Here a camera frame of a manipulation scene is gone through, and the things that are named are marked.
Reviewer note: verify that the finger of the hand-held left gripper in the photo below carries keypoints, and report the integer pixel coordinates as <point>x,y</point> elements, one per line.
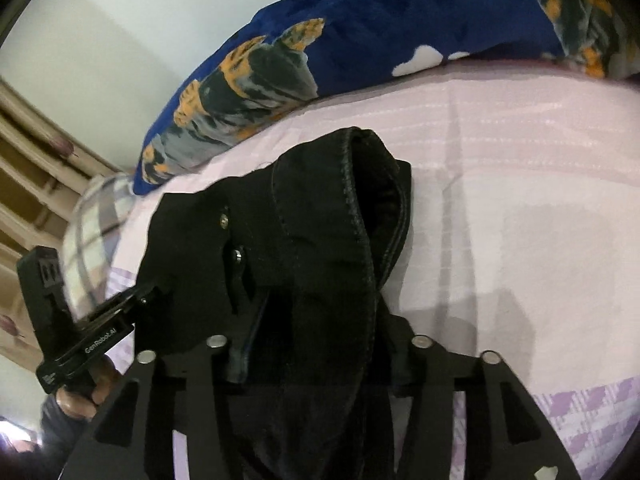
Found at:
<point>125,302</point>

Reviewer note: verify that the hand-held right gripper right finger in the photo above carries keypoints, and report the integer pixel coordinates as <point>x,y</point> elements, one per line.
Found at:
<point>400,360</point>

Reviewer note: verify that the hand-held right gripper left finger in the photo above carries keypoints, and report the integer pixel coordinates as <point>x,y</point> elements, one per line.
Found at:
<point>245,350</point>

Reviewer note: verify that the black pants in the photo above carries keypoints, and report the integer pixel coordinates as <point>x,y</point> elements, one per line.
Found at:
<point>310,240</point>

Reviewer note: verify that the person's left forearm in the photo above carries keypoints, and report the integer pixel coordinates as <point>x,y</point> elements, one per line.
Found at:
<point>60,435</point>

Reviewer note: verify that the person's left hand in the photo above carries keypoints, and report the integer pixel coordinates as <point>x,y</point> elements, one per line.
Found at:
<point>75,405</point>

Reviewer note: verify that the plaid pillow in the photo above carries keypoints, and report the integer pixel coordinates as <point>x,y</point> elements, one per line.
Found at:
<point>90,240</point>

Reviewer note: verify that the beige wooden cabinet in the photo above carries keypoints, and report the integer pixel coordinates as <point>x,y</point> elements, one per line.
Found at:
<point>30,160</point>

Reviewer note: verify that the pink purple checked bedsheet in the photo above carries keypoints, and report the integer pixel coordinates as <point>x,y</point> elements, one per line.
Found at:
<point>525,210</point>

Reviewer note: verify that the blue patterned pillow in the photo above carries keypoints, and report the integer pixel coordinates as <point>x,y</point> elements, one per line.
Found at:
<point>400,20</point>

